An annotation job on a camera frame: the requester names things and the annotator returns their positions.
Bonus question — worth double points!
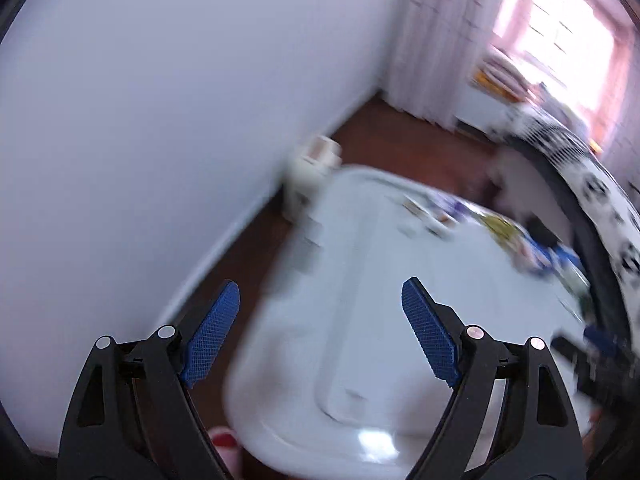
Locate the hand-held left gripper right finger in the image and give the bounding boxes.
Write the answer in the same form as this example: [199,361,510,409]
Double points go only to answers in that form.
[401,276,589,480]

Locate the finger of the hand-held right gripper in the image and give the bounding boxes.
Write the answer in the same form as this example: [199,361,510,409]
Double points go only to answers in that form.
[550,324,640,410]

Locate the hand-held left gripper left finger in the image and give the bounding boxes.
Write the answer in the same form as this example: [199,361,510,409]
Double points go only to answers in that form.
[57,280,242,480]

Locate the white plastic table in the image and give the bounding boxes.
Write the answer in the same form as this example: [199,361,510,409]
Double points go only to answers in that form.
[222,165,601,480]

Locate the red and white object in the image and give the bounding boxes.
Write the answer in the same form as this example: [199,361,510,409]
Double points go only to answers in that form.
[207,427,244,480]

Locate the yellow packet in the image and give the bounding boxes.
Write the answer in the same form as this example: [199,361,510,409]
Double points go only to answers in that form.
[479,211,523,243]

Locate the white plastic container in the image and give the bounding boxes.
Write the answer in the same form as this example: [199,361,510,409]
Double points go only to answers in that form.
[282,133,344,222]

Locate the cluttered items on windowsill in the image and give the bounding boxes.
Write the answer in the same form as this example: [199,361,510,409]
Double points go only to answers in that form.
[469,54,538,103]

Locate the pale pink curtain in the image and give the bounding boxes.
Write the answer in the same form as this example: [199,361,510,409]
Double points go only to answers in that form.
[384,0,507,132]

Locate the bright window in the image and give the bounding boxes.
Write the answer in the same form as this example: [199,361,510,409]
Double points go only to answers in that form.
[492,0,628,128]

